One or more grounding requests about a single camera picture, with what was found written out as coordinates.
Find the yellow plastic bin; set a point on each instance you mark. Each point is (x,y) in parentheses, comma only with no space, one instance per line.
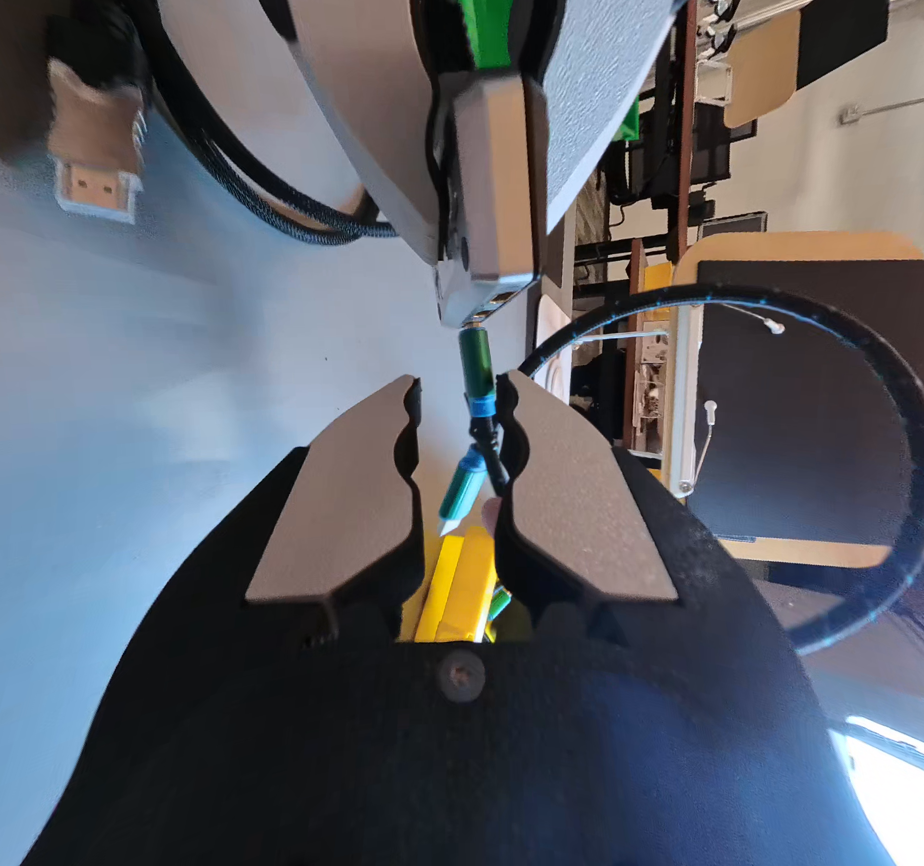
(455,592)

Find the black panel with wooden rim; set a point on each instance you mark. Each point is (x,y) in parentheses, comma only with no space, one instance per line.
(794,411)

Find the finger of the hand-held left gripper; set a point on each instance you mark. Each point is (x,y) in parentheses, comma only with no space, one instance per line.
(346,50)
(613,29)

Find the grey hdmi switch hub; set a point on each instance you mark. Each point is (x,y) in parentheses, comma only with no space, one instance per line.
(498,180)

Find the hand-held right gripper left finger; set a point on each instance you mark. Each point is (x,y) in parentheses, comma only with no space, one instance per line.
(339,512)

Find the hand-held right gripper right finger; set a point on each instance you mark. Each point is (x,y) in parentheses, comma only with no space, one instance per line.
(577,512)

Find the white panel stand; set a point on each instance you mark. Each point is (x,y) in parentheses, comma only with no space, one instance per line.
(682,411)

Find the clear stand with tools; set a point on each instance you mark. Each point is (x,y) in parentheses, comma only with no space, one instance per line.
(714,79)

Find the background desk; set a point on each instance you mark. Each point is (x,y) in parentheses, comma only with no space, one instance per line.
(686,123)

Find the plywood and black chair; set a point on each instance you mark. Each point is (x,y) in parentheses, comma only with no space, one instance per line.
(765,65)

